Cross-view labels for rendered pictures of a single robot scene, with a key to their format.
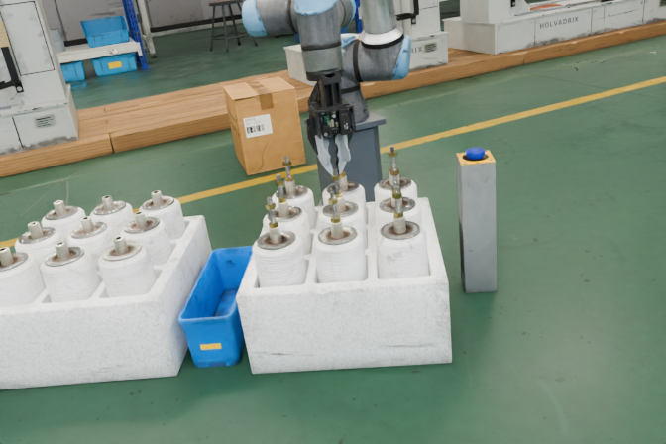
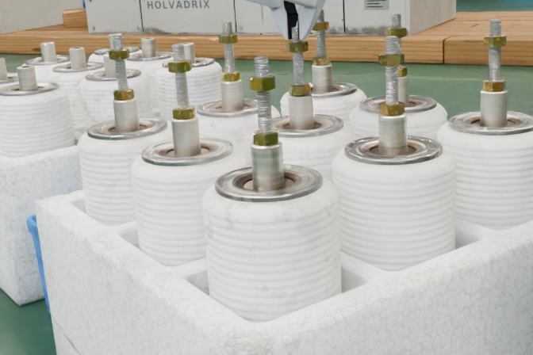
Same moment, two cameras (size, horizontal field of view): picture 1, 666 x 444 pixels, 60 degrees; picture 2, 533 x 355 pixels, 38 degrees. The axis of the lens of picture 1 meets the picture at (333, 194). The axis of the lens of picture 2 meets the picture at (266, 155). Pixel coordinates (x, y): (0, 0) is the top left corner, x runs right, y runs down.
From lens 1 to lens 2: 88 cm
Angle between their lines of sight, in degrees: 48
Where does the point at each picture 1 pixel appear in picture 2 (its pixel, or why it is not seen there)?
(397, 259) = (209, 243)
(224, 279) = not seen: hidden behind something
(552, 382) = not seen: outside the picture
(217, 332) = not seen: hidden behind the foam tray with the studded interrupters
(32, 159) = (344, 46)
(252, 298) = (43, 214)
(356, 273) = (170, 245)
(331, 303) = (105, 283)
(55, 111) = not seen: outside the picture
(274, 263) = (83, 162)
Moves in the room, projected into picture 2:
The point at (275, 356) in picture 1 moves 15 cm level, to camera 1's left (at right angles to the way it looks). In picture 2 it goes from (69, 345) to (9, 298)
